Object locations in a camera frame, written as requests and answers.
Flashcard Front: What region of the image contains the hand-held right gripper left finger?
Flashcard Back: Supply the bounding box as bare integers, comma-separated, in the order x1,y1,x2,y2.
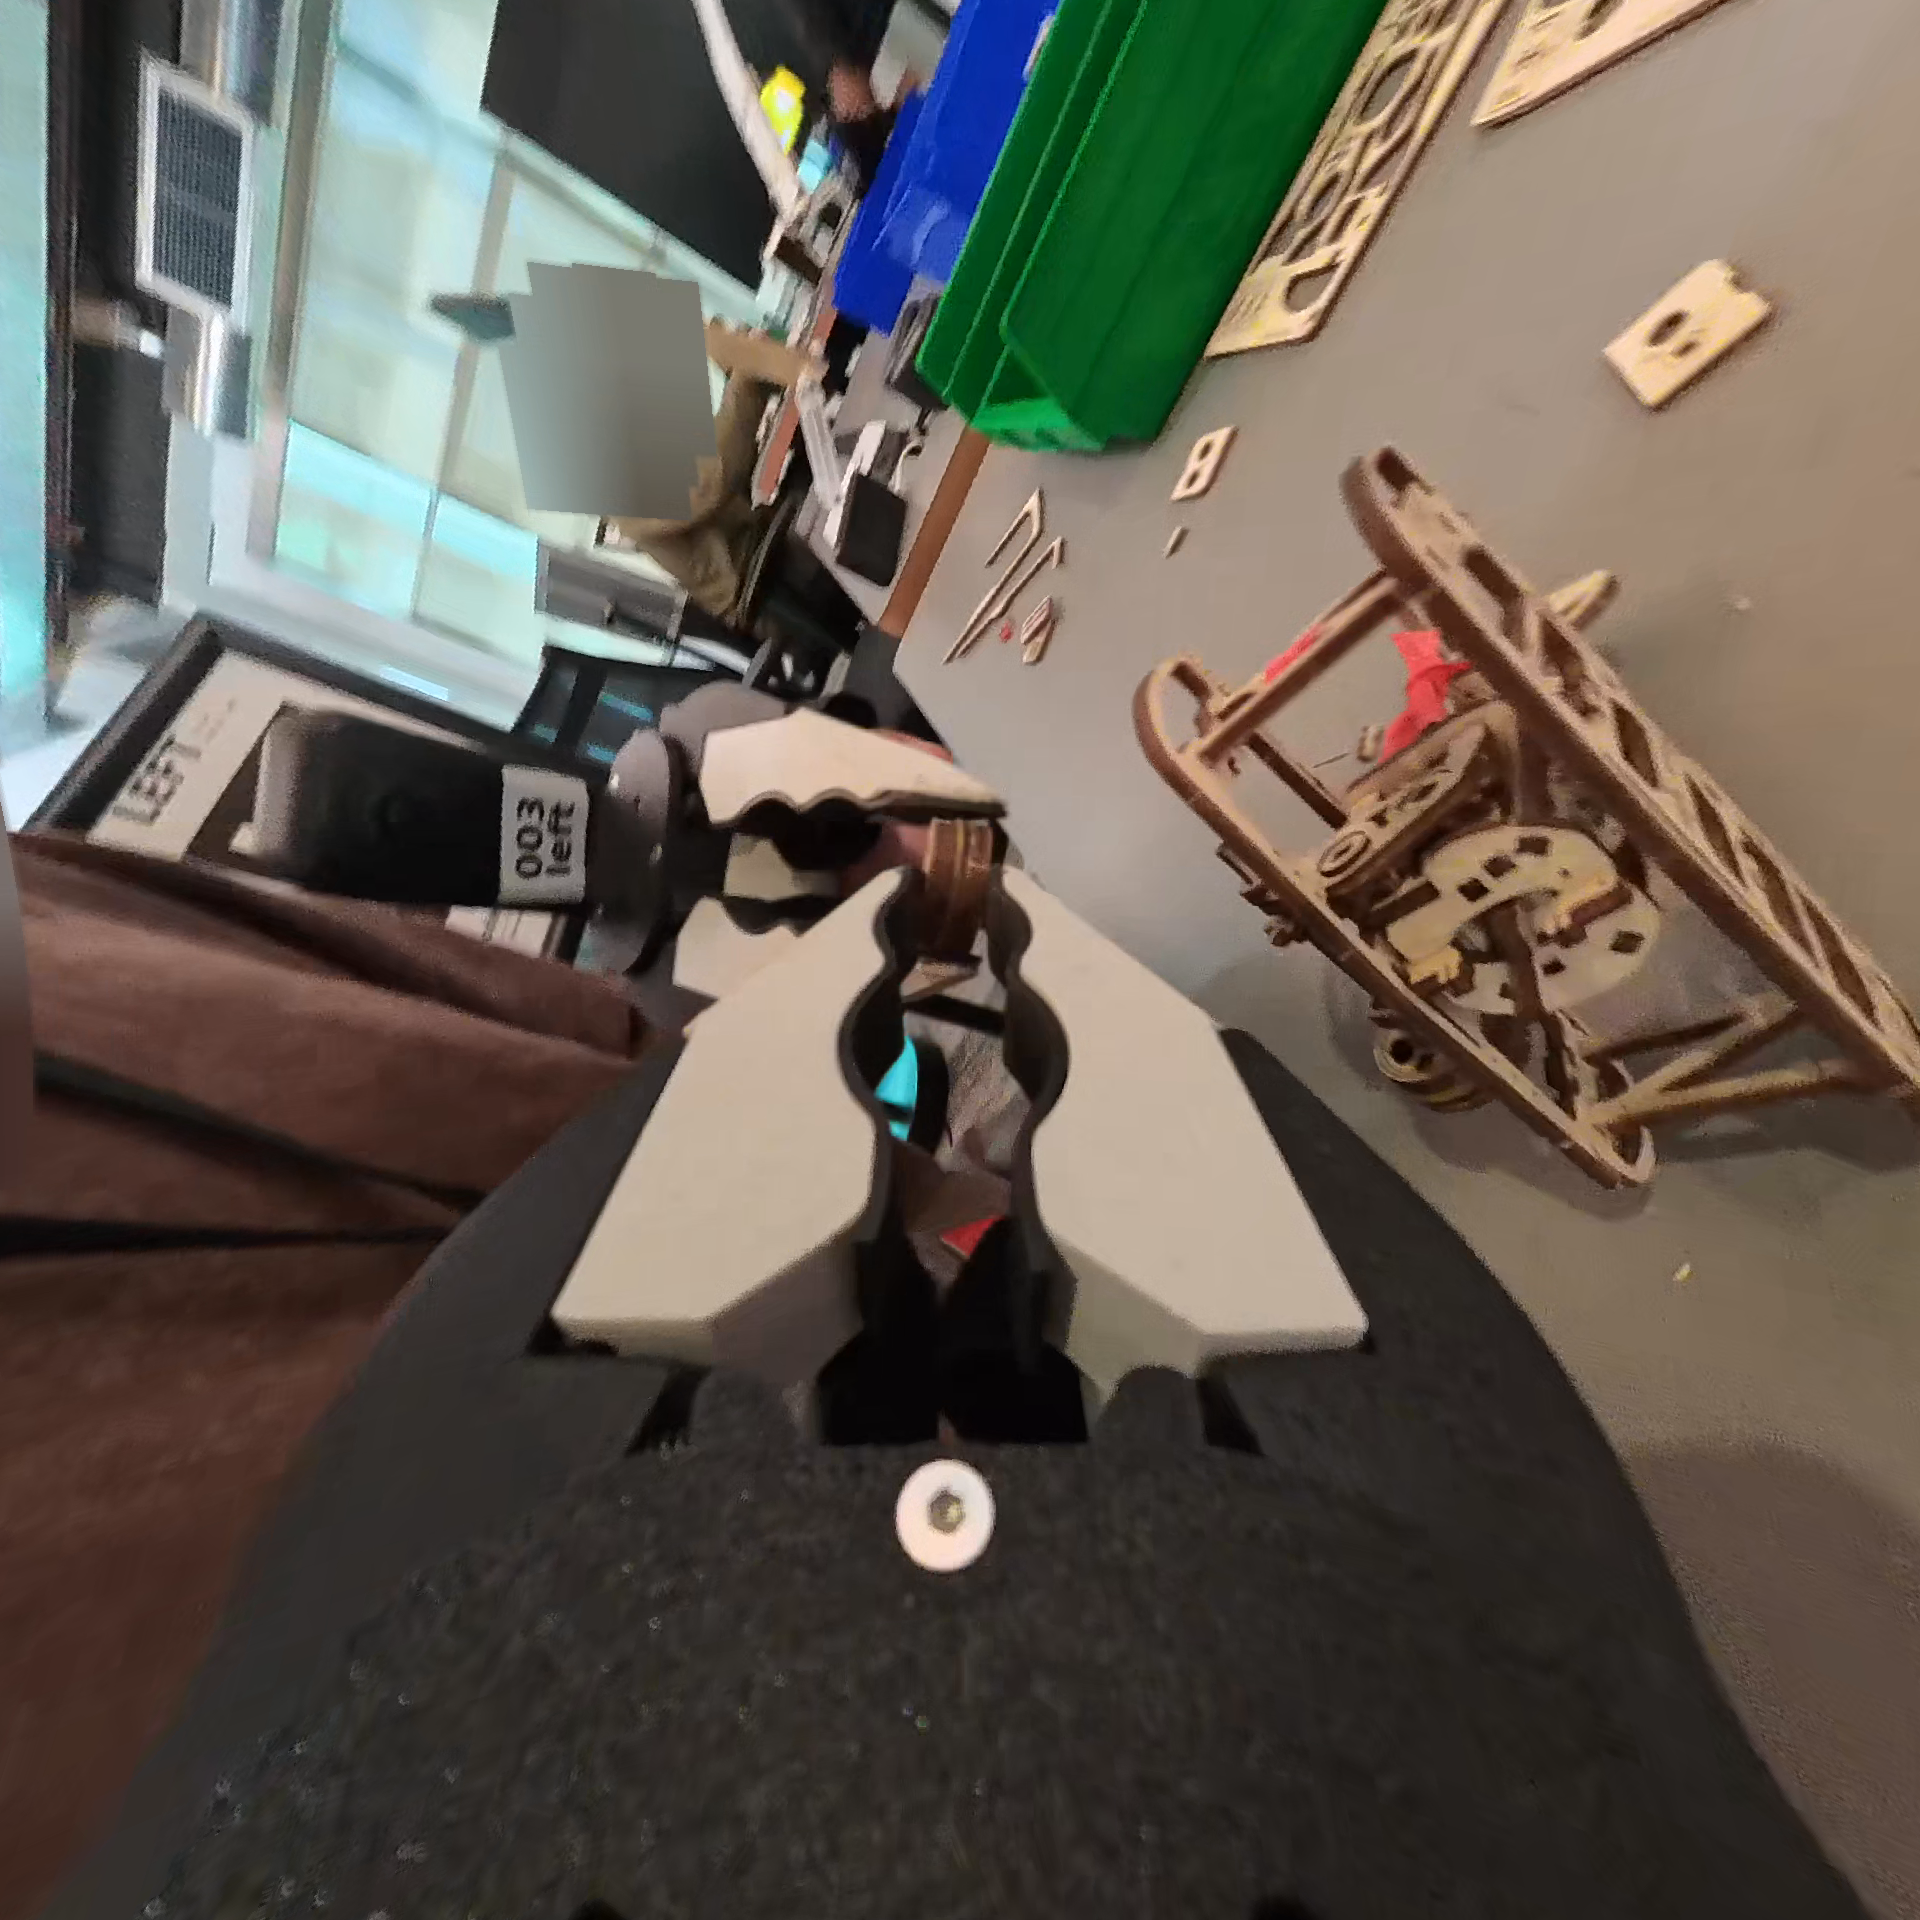
549,875,914,1370

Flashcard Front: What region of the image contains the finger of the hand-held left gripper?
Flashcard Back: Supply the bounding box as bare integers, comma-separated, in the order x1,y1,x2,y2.
695,704,1011,867
674,894,842,1004

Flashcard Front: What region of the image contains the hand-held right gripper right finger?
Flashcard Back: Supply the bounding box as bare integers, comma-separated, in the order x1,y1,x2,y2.
989,870,1374,1383

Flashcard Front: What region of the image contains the wooden wheel axle assembly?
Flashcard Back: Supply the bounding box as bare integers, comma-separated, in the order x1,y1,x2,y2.
899,812,1011,1000

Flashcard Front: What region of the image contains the black box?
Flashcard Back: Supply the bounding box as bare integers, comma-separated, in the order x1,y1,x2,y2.
829,478,913,590

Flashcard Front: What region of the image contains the blue storage bin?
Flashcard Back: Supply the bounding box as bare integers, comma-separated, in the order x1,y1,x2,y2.
829,0,1057,335

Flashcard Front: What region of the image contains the green storage bin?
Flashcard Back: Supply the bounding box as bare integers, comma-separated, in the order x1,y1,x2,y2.
913,0,1385,455

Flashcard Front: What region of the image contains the person's brown clothing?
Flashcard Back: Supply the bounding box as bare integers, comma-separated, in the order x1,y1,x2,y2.
0,1222,458,1920

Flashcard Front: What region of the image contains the wooden parts sheet with cutouts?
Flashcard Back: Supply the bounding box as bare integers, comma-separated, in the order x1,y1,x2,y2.
1203,0,1503,363

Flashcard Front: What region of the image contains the square wooden plate piece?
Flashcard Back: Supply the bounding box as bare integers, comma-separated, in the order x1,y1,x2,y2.
1599,255,1775,411

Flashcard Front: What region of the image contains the pale wooden parts sheet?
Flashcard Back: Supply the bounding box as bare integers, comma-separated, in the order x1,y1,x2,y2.
1470,0,1731,131

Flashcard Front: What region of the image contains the wooden mechanical model frame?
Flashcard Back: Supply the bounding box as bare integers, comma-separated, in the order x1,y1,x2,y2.
1127,440,1920,1188

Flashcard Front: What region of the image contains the white grilled wall device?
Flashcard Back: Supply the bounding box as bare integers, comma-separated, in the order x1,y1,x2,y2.
131,50,262,319

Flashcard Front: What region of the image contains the black wall panel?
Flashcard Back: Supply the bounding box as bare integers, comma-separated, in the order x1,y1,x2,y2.
479,0,785,295

